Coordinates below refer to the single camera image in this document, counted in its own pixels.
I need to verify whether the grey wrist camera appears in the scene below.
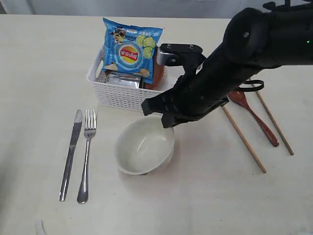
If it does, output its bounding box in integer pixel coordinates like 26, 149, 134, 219
156, 43, 206, 68

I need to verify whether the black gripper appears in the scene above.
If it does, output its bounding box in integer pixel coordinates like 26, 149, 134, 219
141, 44, 257, 128

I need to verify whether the white speckled ceramic bowl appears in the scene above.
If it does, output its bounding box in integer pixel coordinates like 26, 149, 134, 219
114, 115, 176, 175

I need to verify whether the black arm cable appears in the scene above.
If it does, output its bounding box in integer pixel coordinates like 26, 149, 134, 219
234, 78, 265, 93

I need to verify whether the silver table knife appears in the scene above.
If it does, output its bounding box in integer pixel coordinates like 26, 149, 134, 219
59, 110, 82, 202

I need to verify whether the silver foil packet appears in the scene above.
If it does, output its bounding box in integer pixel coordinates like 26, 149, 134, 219
104, 71, 143, 89

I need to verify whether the brown round plate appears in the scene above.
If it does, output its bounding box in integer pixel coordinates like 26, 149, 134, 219
144, 52, 165, 90

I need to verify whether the wooden chopstick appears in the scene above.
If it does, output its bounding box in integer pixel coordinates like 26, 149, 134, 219
255, 91, 294, 156
221, 106, 267, 174

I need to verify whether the blue potato chips bag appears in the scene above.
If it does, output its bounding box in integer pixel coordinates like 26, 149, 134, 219
102, 18, 163, 84

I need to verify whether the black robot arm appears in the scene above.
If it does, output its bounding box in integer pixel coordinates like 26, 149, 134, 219
141, 0, 313, 128

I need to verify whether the white perforated plastic basket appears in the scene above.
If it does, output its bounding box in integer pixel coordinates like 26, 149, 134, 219
86, 45, 184, 112

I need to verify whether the silver metal fork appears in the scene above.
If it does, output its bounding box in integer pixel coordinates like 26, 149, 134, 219
76, 109, 97, 204

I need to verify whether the dark brown wooden spoon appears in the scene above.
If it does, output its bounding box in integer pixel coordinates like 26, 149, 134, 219
228, 91, 279, 147

